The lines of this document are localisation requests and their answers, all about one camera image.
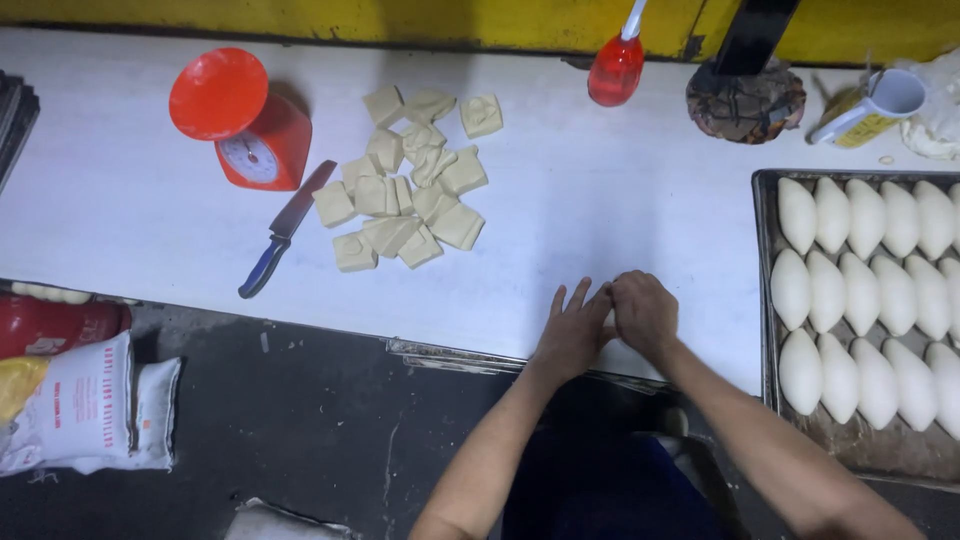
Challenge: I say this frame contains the person's right hand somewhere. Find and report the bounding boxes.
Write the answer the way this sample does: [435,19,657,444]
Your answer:
[610,270,681,359]

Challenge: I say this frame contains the person's left hand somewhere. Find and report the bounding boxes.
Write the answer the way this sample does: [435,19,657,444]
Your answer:
[532,277,621,384]

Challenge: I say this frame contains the person's dark blue clothing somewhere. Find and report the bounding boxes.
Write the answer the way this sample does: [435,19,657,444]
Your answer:
[501,429,723,540]

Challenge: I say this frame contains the brown cracked round base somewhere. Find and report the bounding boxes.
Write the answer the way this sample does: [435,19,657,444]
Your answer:
[685,58,808,146]

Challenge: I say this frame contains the red spray bottle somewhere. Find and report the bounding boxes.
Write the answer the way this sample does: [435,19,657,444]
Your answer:
[587,0,649,108]

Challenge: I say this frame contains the pile of cut dough squares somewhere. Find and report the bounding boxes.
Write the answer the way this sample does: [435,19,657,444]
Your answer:
[312,84,505,274]

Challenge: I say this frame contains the rows of shaped dough rolls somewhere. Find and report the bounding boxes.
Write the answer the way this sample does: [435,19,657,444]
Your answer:
[769,176,960,442]

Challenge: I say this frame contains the metal baking tray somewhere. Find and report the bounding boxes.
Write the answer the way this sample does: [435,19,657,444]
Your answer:
[750,168,960,495]

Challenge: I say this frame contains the white measuring cup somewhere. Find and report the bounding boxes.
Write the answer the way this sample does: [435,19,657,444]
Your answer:
[809,68,928,146]

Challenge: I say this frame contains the white plastic bag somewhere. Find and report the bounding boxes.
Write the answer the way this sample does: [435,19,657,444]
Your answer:
[896,48,960,162]

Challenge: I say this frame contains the red kitchen scale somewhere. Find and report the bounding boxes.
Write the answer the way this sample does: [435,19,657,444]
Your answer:
[168,47,314,192]

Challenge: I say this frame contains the white crumpled paper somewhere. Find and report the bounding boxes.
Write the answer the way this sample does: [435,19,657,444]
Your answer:
[223,497,355,540]

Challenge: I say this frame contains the red plastic bag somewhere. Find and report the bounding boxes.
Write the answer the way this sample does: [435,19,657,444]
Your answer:
[0,293,133,360]

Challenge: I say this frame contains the white flour sack red print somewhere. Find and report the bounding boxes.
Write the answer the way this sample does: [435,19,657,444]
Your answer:
[0,332,137,477]

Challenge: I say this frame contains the dough rolls beside red bag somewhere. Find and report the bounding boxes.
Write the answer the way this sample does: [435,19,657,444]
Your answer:
[10,281,93,306]

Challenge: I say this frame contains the yellow plastic bag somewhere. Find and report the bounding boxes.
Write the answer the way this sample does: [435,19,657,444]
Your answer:
[0,355,51,426]

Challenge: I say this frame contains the stack of dark trays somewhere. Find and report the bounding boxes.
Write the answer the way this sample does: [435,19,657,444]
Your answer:
[0,69,42,195]

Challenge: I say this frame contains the black post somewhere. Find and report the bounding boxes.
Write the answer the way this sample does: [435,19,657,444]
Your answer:
[711,0,802,78]

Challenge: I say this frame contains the blue-handled kitchen knife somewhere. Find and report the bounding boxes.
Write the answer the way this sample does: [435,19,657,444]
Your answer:
[237,159,339,300]

